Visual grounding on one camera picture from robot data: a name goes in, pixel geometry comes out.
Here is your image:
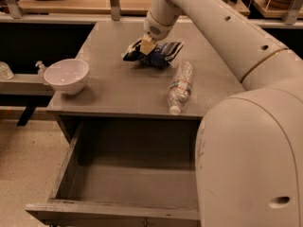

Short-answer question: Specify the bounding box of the blue chip bag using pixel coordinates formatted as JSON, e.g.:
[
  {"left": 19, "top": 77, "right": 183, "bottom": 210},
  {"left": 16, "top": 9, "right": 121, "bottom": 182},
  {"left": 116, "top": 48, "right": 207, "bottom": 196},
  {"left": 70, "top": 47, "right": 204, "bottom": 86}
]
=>
[{"left": 122, "top": 38, "right": 184, "bottom": 68}]

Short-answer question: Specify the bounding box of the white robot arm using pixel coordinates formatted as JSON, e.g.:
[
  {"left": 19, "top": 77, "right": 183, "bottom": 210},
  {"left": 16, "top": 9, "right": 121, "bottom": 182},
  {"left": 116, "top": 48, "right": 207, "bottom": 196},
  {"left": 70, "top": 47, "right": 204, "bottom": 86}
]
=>
[{"left": 144, "top": 0, "right": 303, "bottom": 227}]

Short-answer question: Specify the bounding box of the grey cabinet with top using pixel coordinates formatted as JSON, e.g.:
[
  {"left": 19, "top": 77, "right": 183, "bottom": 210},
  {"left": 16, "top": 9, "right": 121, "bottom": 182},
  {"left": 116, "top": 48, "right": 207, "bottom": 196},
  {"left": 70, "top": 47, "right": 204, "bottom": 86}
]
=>
[{"left": 47, "top": 22, "right": 243, "bottom": 154}]

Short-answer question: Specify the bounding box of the open grey top drawer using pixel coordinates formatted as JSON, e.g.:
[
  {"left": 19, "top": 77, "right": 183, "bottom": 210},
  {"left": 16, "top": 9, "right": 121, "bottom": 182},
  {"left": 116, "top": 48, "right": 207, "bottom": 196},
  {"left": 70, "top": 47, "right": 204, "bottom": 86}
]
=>
[{"left": 26, "top": 118, "right": 200, "bottom": 227}]

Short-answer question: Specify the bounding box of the clear plastic water bottle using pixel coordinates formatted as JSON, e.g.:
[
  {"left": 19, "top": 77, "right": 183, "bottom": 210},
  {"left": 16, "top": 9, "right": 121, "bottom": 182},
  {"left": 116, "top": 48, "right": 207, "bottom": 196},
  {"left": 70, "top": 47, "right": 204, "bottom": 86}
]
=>
[{"left": 168, "top": 61, "right": 195, "bottom": 115}]

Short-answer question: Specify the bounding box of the white bowl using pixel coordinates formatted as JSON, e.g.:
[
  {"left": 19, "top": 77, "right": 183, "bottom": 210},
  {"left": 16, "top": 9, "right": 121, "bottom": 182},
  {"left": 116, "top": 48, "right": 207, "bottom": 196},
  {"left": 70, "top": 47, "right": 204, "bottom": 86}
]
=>
[{"left": 44, "top": 59, "right": 89, "bottom": 95}]

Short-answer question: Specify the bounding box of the left soap pump bottle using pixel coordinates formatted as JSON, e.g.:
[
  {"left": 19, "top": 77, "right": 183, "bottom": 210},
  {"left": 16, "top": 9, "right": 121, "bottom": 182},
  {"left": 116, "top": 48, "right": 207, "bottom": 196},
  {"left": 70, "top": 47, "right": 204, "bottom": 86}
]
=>
[{"left": 35, "top": 61, "right": 47, "bottom": 85}]

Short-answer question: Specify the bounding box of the left metal bench rail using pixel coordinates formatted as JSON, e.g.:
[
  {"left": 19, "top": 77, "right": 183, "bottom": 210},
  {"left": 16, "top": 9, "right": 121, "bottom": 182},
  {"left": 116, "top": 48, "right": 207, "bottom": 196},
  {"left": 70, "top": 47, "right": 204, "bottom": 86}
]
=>
[{"left": 0, "top": 74, "right": 54, "bottom": 96}]

